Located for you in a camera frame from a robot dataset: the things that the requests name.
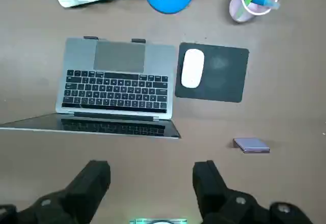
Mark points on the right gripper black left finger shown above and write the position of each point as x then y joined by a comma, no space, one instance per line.
76,196

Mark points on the silver laptop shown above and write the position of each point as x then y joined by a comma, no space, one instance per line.
158,63

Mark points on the black mouse pad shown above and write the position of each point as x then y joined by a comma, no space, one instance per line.
229,81

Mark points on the white computer mouse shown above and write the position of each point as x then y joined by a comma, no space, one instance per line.
192,68

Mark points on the pink pen cup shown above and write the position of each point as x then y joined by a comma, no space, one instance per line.
238,12

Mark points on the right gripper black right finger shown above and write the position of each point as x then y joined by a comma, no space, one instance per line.
216,198

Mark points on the blue pen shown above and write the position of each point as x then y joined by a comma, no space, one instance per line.
262,1

